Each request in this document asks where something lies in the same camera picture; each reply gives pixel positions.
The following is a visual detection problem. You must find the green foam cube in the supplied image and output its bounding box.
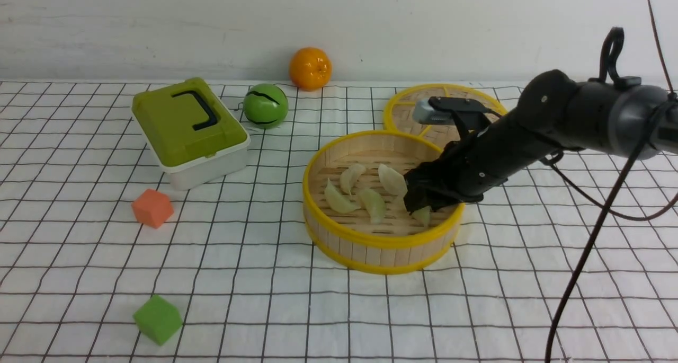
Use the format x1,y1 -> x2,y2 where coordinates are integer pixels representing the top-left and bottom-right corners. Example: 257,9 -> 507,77
133,295 -> 183,346

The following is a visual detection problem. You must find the orange toy fruit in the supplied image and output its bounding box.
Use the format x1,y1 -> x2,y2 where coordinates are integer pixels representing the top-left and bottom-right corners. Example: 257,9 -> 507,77
289,47 -> 333,92

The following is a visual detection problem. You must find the white grid tablecloth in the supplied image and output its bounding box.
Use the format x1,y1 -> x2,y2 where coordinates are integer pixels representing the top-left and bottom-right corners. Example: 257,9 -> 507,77
0,81 -> 678,363

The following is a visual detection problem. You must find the green watermelon ball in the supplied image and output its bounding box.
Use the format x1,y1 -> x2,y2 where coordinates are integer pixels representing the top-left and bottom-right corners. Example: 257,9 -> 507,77
243,83 -> 289,129

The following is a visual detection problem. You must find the pale green dumpling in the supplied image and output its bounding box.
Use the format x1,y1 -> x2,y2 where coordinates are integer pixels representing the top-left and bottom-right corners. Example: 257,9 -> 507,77
358,188 -> 387,225
410,206 -> 431,228

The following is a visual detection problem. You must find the white dumpling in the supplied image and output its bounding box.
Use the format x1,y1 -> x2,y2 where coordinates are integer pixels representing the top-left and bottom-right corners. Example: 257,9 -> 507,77
324,179 -> 361,214
339,163 -> 367,196
378,164 -> 407,197

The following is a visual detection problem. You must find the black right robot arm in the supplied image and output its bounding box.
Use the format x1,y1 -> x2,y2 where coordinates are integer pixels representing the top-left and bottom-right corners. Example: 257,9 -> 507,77
404,70 -> 677,213

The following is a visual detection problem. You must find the green and white lunch box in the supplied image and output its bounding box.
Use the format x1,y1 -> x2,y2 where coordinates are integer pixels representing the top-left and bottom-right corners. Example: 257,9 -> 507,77
131,77 -> 251,191

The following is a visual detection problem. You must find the yellow bamboo steamer lid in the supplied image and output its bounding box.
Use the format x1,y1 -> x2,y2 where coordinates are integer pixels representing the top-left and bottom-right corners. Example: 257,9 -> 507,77
383,83 -> 507,148

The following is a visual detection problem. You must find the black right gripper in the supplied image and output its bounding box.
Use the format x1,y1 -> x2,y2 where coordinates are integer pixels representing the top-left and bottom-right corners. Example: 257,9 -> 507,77
404,139 -> 508,214

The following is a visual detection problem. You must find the orange foam cube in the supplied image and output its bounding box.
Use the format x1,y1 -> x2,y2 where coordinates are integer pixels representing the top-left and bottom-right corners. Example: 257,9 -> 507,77
131,189 -> 174,229

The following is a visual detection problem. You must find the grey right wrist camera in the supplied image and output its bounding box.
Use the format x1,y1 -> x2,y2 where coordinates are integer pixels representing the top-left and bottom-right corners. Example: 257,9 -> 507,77
412,96 -> 490,126

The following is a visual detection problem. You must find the yellow bamboo steamer tray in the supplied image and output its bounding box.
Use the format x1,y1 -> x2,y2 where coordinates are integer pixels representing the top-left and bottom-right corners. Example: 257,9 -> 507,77
302,130 -> 465,275

